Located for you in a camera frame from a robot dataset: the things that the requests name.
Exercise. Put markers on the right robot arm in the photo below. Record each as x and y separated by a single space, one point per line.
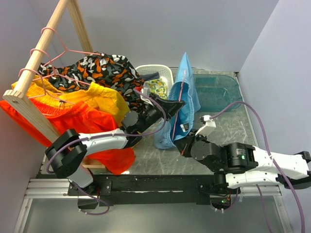
235 165

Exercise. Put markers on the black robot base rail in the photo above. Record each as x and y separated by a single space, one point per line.
159 189

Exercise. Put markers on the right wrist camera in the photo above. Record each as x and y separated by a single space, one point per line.
208 126

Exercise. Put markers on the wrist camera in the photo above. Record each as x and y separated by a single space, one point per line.
145 91
208 126

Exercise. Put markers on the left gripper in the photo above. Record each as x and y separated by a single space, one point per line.
170 107

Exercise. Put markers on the white perforated plastic basket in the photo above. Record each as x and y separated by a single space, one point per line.
164 72

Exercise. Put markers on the lemon print cloth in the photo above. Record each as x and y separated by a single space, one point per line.
159 87

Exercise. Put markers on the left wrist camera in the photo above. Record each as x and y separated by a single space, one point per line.
145 91

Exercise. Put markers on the teal translucent plastic bin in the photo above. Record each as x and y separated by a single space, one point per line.
215 91

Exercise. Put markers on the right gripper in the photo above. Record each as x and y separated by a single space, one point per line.
183 144

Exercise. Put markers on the yellow shorts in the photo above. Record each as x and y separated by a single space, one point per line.
102 98

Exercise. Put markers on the wooden clothes rack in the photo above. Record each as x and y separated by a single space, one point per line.
17 97

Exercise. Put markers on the black orange camouflage shorts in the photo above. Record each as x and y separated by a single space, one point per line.
112 71

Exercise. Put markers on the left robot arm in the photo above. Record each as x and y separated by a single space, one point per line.
66 153

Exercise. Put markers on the dark grey cloth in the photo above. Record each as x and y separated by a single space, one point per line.
150 76

